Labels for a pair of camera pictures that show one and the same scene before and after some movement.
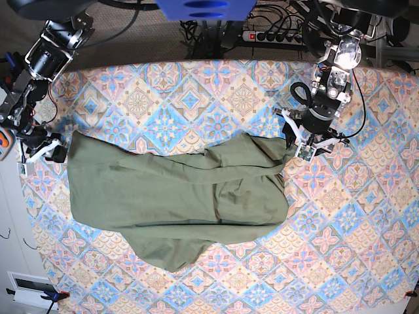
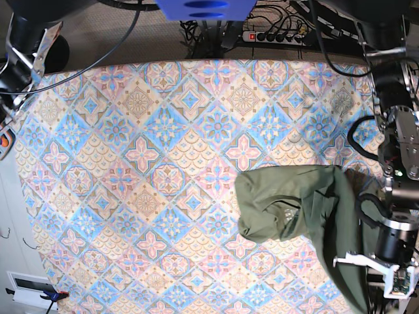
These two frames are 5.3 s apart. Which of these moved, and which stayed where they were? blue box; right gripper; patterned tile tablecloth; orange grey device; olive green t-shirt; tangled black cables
Moved: right gripper; olive green t-shirt
Stayed: blue box; orange grey device; patterned tile tablecloth; tangled black cables
